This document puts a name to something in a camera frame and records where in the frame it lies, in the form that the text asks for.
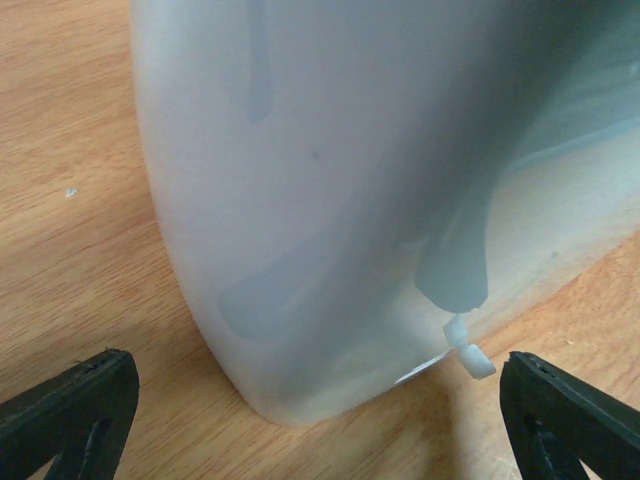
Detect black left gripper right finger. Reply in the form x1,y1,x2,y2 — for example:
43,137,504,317
501,351,639,479

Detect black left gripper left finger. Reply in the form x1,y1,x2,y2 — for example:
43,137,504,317
1,349,140,479

